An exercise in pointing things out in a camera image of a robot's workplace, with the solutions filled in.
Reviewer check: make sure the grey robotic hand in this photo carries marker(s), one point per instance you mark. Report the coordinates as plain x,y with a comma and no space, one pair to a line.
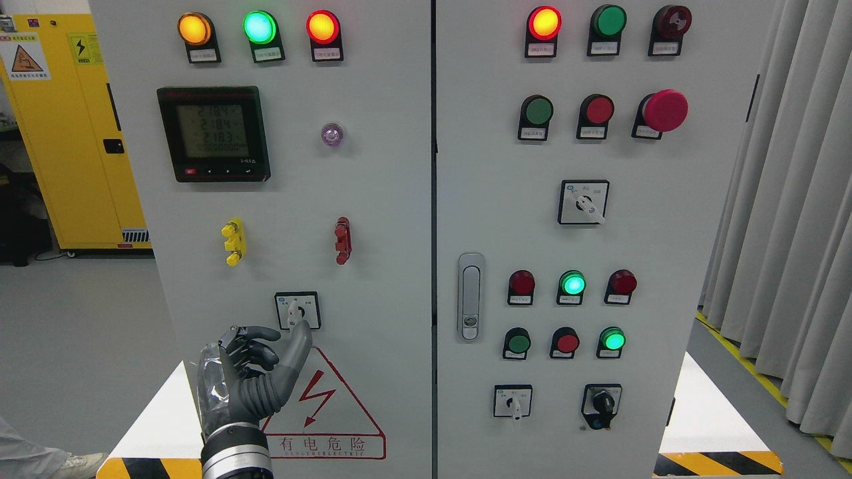
242,379

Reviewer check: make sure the door rotary selector switch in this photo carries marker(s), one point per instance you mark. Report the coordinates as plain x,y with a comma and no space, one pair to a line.
293,306

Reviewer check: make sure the silver black robot forearm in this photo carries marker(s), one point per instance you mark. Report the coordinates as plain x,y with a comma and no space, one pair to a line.
237,450

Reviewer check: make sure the small clear round light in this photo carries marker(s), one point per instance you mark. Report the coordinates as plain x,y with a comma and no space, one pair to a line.
332,134

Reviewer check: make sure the red electric danger warning sticker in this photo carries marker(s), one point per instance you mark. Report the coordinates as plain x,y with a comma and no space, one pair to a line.
324,419

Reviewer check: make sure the white shoe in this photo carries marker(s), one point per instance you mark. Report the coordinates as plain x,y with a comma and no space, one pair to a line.
80,466

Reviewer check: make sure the black digital power meter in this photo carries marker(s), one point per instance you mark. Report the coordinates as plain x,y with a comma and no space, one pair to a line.
215,133

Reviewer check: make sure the dark red indicator lamp left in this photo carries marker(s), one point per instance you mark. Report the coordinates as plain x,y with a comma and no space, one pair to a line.
521,288

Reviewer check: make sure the dark red indicator lamp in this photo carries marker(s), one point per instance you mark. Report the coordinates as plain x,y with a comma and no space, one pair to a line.
621,285
521,288

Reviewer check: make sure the grey electrical control cabinet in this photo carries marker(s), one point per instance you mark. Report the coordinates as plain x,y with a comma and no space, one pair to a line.
429,95

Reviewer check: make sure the red push button lower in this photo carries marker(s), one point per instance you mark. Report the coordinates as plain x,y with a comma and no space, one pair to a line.
564,343

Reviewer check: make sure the red push button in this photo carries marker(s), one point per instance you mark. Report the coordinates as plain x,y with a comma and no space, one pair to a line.
564,343
594,116

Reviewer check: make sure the lit green indicator lamp middle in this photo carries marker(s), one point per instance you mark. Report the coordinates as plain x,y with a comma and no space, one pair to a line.
570,289

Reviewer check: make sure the amber indicator lamp top left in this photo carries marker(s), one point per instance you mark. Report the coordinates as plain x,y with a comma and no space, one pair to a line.
199,36

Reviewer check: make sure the green indicator lamp top left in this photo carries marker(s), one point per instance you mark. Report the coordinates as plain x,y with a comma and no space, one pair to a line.
263,35

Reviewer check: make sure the red-orange indicator lamp left door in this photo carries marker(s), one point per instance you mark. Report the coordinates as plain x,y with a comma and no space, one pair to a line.
324,31

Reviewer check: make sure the red-orange indicator lamp door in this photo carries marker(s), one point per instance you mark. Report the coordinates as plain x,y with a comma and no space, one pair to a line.
324,31
541,38

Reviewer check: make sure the yellow safety storage cabinet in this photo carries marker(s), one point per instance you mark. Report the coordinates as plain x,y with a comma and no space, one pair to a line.
54,70

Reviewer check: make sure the lit green push button lower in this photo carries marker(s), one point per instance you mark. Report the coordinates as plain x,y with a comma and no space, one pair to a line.
611,343

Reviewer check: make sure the dark red indicator lamp right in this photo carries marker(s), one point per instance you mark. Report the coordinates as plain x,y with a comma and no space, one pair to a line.
621,285

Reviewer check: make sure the green push button upper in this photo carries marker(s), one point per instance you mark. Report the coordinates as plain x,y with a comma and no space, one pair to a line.
534,119

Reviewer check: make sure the red push button upper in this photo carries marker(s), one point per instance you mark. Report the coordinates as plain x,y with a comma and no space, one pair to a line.
594,116

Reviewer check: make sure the red-orange indicator lamp right door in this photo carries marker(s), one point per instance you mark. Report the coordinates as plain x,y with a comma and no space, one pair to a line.
541,38

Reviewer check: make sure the red mushroom emergency stop button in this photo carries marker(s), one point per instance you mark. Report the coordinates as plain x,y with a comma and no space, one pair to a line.
663,111

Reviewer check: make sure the green indicator lamp top right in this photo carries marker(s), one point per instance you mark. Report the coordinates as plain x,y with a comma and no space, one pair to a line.
604,34

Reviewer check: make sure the grey curtain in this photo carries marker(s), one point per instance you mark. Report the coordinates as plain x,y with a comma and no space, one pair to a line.
780,275

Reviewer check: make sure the dark red buzzer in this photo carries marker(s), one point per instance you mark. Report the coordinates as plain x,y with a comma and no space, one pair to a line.
669,27

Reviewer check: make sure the yellow terminal post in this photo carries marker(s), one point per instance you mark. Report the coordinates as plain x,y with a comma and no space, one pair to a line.
235,242

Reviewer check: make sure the red terminal post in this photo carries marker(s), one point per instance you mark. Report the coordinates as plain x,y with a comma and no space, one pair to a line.
343,240

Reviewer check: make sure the grey cabinet door handle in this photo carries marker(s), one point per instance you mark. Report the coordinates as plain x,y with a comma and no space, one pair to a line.
469,278

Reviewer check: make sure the lower white rotary selector switch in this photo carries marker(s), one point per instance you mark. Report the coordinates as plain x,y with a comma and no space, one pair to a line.
512,401

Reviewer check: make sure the black knob selector switch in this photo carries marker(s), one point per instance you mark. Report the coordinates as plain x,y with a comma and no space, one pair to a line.
600,404

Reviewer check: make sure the upper right rotary selector switch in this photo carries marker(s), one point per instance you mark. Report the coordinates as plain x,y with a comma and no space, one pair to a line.
583,202

